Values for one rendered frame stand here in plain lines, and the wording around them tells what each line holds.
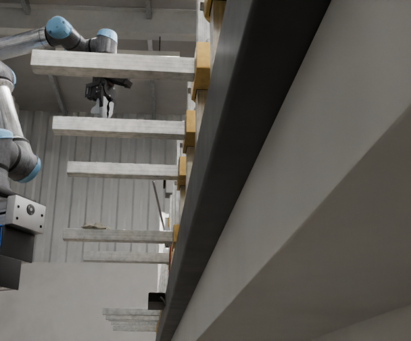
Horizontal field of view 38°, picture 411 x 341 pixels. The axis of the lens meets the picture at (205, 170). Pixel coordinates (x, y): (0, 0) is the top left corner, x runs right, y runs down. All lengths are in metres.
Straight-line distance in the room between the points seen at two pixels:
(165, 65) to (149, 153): 9.13
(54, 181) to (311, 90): 9.81
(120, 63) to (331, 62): 0.73
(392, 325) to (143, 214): 9.10
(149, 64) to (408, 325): 0.58
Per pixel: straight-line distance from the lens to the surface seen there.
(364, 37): 0.28
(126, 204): 9.85
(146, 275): 9.52
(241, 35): 0.37
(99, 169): 1.48
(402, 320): 0.74
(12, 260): 1.90
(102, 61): 1.02
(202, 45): 1.00
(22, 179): 2.21
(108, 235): 1.69
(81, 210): 9.91
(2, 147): 2.09
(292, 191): 0.39
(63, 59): 1.03
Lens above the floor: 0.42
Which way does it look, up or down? 21 degrees up
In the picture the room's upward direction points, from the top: straight up
